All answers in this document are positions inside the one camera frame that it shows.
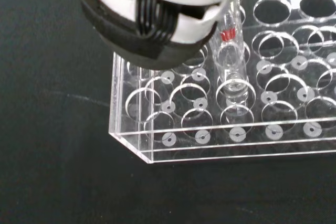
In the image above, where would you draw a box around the black bench cloth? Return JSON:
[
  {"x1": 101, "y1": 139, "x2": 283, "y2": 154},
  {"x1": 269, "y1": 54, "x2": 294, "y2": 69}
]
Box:
[{"x1": 0, "y1": 0, "x2": 336, "y2": 224}]

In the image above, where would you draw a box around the clear acrylic test tube rack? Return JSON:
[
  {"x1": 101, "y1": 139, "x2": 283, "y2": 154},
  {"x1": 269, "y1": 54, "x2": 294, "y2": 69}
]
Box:
[{"x1": 108, "y1": 0, "x2": 336, "y2": 165}]

